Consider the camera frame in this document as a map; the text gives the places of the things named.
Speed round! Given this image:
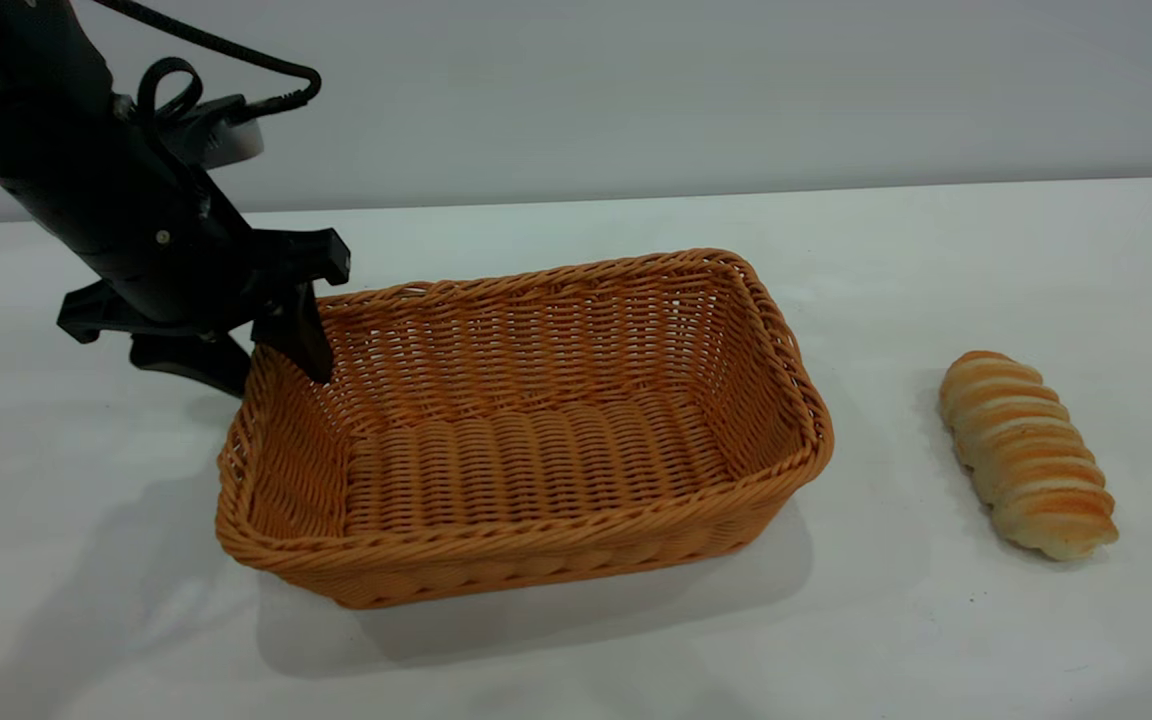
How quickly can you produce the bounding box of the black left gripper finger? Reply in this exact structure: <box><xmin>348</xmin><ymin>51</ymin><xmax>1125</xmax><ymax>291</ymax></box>
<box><xmin>252</xmin><ymin>285</ymin><xmax>334</xmax><ymax>383</ymax></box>
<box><xmin>131</xmin><ymin>333</ymin><xmax>252</xmax><ymax>398</ymax></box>

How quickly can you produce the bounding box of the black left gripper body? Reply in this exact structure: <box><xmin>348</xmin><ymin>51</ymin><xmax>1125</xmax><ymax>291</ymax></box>
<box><xmin>0</xmin><ymin>95</ymin><xmax>351</xmax><ymax>344</ymax></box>

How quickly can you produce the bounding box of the orange woven wicker basket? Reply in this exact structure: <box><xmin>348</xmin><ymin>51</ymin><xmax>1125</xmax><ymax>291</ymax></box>
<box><xmin>215</xmin><ymin>248</ymin><xmax>835</xmax><ymax>611</ymax></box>

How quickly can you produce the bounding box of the striped orange bread roll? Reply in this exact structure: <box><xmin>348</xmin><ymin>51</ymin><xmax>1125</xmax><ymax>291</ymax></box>
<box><xmin>938</xmin><ymin>350</ymin><xmax>1120</xmax><ymax>562</ymax></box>

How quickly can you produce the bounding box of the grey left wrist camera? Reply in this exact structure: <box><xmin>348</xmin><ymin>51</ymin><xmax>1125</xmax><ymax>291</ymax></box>
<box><xmin>176</xmin><ymin>95</ymin><xmax>267</xmax><ymax>169</ymax></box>

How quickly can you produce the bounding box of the black camera cable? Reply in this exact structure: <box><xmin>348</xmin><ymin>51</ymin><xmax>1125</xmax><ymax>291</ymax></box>
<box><xmin>91</xmin><ymin>0</ymin><xmax>323</xmax><ymax>123</ymax></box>

